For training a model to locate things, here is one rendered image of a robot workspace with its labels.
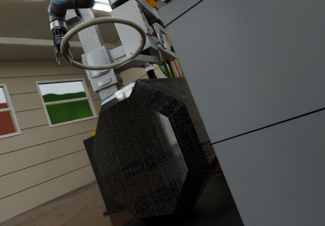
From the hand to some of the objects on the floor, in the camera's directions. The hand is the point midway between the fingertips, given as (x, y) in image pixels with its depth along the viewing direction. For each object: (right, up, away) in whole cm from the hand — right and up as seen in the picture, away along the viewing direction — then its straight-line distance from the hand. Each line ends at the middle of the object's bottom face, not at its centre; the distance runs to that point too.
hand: (66, 63), depth 151 cm
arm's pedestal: (+109, -64, -76) cm, 147 cm away
